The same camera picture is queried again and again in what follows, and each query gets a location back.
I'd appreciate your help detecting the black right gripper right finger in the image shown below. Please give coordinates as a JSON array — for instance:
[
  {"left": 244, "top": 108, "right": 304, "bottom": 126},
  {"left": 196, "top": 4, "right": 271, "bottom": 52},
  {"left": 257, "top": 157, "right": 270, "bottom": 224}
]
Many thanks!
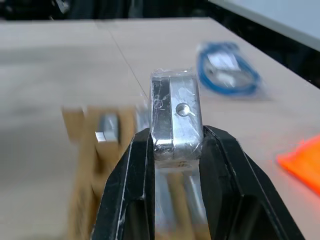
[{"left": 198, "top": 125, "right": 306, "bottom": 240}]

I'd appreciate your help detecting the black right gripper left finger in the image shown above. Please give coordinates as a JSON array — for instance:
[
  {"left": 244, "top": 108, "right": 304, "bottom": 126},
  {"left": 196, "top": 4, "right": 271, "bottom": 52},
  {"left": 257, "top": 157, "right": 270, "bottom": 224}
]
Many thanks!
[{"left": 90, "top": 128, "right": 156, "bottom": 240}]

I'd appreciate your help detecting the silver camera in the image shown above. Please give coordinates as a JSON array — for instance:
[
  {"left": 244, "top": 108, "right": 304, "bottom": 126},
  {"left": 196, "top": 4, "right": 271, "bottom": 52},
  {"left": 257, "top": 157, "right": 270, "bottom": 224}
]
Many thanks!
[
  {"left": 149, "top": 66, "right": 203, "bottom": 169},
  {"left": 94, "top": 113, "right": 120, "bottom": 143}
]

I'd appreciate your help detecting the cardboard divider tray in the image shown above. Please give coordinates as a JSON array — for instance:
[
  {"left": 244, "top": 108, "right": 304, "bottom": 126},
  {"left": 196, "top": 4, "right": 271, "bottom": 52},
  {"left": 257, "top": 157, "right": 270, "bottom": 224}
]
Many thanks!
[{"left": 61, "top": 105, "right": 211, "bottom": 240}]

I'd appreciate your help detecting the orange cloth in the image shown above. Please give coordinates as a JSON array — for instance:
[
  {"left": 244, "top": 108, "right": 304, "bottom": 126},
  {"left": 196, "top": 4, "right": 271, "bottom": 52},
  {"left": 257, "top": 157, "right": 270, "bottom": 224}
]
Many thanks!
[{"left": 276, "top": 134, "right": 320, "bottom": 196}]

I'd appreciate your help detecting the blue cable in plastic bag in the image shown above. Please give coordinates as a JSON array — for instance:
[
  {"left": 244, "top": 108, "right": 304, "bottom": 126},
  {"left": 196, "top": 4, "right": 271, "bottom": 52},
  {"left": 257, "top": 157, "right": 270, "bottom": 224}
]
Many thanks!
[{"left": 195, "top": 41, "right": 273, "bottom": 102}]

